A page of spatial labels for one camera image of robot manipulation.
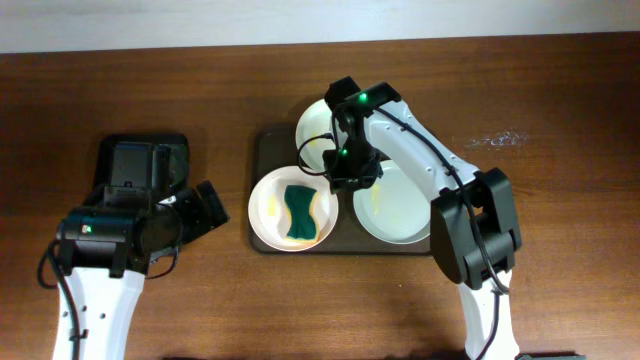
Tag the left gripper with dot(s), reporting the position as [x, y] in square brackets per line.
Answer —
[198, 211]

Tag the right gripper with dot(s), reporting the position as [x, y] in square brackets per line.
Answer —
[352, 182]

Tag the white plate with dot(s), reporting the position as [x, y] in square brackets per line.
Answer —
[315, 121]
[271, 219]

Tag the green yellow sponge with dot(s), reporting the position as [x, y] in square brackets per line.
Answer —
[299, 201]

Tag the white plate top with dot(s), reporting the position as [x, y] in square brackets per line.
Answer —
[315, 121]

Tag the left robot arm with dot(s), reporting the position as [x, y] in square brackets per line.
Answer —
[102, 253]

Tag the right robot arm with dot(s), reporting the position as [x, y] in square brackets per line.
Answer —
[473, 226]

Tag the black water tray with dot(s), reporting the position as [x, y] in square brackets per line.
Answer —
[177, 144]

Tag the brown serving tray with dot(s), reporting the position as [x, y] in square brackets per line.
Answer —
[274, 148]

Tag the pale green plate right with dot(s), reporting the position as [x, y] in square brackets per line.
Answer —
[393, 209]

